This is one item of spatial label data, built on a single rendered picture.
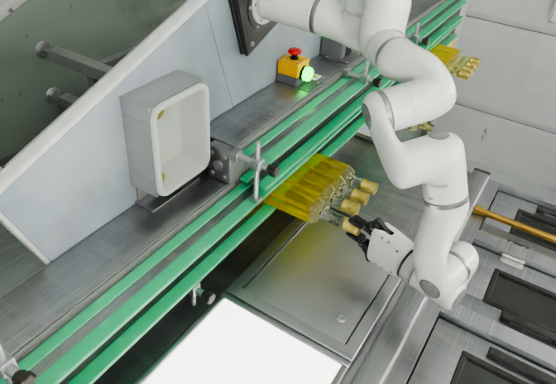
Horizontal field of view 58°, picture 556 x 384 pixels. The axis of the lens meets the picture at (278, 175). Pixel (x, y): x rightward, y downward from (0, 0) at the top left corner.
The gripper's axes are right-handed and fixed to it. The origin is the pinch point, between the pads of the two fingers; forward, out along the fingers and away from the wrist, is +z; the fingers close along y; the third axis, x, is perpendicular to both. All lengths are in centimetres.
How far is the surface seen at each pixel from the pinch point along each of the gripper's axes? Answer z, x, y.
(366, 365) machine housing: -21.9, 19.5, -12.8
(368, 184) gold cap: 8.7, -14.7, 1.6
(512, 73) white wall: 179, -562, -163
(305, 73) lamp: 41, -20, 21
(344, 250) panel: 4.3, -3.0, -12.4
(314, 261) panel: 6.4, 6.4, -12.5
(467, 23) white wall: 247, -543, -116
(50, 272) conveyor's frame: 25, 64, 6
